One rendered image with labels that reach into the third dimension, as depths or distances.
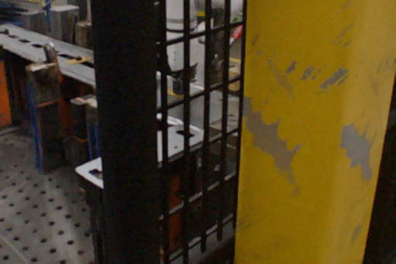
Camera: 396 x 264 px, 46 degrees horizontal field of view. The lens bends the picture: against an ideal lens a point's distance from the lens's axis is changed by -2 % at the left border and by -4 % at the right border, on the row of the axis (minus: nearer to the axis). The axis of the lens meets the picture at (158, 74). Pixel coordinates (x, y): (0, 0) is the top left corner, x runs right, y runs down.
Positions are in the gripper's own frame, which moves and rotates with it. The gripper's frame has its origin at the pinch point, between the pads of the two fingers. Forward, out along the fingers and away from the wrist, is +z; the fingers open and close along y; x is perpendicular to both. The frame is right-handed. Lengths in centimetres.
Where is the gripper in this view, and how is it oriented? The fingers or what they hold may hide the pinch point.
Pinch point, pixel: (180, 85)
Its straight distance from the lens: 124.3
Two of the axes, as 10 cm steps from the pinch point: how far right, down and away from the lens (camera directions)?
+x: 6.9, 2.3, -6.9
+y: -7.2, 2.5, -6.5
